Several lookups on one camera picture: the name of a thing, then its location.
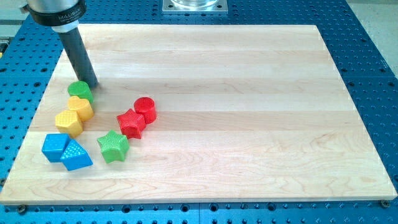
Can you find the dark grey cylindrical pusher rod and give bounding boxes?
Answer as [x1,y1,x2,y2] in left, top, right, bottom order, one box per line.
[58,27,98,88]

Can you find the green cylinder block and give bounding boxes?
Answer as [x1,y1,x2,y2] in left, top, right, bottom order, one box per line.
[68,81,93,103]

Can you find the yellow heart block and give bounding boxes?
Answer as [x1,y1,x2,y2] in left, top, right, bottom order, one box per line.
[67,96,95,121]

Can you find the yellow hexagon block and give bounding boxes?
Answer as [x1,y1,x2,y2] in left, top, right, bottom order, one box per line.
[55,110,83,138]

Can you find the red cylinder block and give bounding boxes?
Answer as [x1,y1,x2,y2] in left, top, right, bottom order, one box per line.
[133,97,157,124]

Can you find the red star block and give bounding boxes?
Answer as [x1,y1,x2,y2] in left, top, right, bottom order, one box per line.
[116,109,146,139]

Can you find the blue cube block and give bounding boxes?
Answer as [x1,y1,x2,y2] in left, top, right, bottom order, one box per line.
[42,133,70,162]

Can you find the green star block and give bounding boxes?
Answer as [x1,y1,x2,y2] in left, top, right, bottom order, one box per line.
[97,130,129,164]

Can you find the blue triangle block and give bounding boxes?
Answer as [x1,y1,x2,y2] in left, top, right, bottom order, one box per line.
[60,139,93,171]

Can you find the left board clamp screw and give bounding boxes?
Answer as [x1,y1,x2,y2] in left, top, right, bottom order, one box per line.
[16,205,27,215]

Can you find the board clamp screw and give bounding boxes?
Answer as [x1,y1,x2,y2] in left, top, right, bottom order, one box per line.
[379,200,391,208]
[16,205,27,215]

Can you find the light wooden board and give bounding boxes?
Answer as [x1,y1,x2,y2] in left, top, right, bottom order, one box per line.
[1,24,397,205]

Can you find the right board clamp screw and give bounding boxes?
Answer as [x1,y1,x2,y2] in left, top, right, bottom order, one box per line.
[379,200,391,208]

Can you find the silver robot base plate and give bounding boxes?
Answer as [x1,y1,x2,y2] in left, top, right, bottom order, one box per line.
[162,0,228,15]

